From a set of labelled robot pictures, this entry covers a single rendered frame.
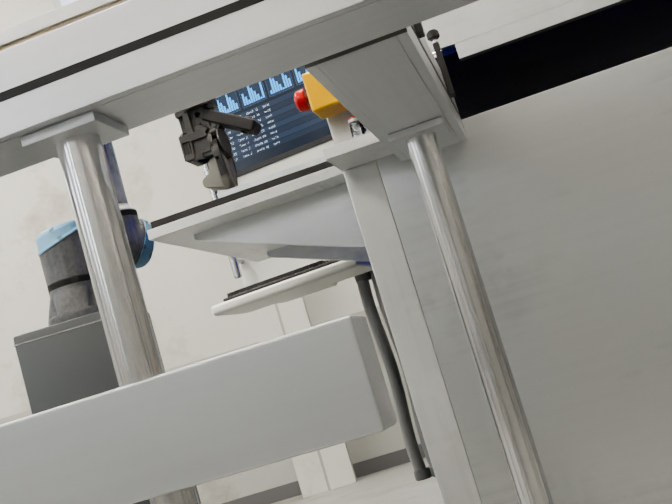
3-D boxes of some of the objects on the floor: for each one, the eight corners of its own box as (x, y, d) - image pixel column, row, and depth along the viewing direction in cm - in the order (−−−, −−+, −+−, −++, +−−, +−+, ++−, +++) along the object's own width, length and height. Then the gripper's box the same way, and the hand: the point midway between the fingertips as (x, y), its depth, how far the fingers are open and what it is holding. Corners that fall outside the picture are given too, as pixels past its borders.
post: (524, 625, 179) (204, -408, 207) (523, 635, 173) (193, -429, 201) (489, 634, 180) (175, -394, 208) (486, 644, 174) (164, -415, 202)
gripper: (184, 116, 212) (212, 213, 209) (168, 107, 203) (196, 208, 200) (222, 102, 210) (250, 199, 207) (207, 92, 201) (236, 194, 199)
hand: (235, 193), depth 203 cm, fingers closed
